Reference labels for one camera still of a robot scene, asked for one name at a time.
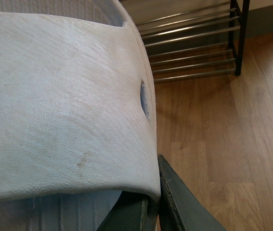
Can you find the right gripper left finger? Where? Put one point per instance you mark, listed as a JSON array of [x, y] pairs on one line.
[[130, 213]]

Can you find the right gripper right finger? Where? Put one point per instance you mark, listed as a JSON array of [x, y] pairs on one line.
[[179, 209]]

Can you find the black metal shoe rack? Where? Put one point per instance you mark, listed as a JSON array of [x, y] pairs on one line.
[[202, 42]]

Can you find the light blue slipper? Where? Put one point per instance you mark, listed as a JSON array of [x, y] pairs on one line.
[[77, 114]]

